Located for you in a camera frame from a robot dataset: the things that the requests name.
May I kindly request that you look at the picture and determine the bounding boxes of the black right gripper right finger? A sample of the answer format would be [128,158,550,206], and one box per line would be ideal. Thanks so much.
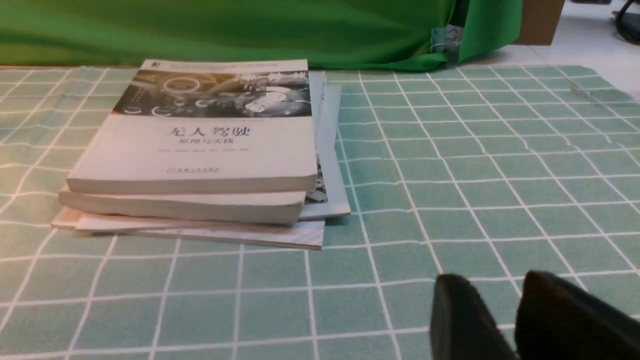
[515,270,640,360]

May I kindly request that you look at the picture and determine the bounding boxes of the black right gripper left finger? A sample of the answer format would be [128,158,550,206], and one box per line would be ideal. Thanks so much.
[430,273,518,360]

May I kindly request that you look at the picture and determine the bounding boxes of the green checked tablecloth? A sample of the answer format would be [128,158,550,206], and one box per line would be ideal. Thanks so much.
[0,66,640,360]

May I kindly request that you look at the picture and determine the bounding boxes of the bottom white booklet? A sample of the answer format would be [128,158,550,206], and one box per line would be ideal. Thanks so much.
[51,207,325,250]

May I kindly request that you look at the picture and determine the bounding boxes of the grey thin book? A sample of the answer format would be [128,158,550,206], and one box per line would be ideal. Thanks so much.
[299,71,351,221]

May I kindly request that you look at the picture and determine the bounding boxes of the white book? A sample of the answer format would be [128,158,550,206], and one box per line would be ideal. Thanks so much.
[58,187,306,224]
[67,59,318,195]

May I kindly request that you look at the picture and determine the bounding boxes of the brown cardboard box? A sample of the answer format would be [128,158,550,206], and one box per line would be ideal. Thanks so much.
[513,0,565,46]

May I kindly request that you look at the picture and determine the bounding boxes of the top white book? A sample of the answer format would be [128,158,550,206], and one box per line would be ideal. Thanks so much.
[67,59,318,195]

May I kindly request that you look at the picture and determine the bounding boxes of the green backdrop cloth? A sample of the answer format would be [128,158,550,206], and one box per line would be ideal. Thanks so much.
[0,0,523,72]

